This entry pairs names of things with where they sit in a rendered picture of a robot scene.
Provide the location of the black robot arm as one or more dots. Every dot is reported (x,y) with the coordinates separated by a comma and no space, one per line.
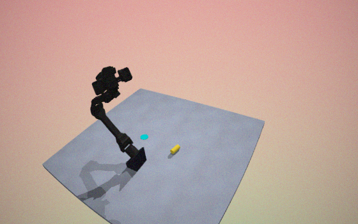
(98,112)

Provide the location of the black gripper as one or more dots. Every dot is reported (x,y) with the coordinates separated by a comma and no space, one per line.
(111,83)

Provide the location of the yellow cylinder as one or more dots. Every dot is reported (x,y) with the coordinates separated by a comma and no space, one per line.
(174,149)

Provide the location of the cyan flat circle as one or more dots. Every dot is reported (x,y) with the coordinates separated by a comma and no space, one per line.
(144,136)

